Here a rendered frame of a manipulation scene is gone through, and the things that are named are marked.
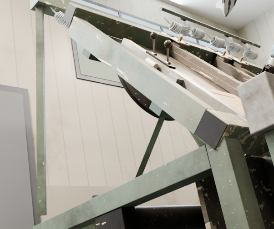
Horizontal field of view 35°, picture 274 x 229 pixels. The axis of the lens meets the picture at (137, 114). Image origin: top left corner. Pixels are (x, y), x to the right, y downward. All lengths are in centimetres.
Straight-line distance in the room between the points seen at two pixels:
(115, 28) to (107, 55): 51
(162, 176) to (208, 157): 24
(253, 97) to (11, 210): 241
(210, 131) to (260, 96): 22
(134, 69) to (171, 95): 27
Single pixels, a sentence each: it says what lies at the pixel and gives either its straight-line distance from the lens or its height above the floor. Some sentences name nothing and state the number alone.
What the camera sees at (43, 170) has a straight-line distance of 256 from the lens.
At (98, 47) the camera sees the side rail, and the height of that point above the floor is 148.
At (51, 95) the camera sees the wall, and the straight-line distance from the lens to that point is 414.
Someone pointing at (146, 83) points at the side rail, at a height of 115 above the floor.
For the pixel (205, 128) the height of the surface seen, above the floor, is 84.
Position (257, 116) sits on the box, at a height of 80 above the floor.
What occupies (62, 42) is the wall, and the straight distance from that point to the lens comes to 453.
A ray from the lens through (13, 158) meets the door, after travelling 364.
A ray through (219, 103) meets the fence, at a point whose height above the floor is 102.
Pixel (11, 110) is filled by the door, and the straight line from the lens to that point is 380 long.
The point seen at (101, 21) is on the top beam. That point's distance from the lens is 254.
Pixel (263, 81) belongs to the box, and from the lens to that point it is 149.
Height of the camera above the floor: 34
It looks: 22 degrees up
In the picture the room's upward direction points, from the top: 11 degrees counter-clockwise
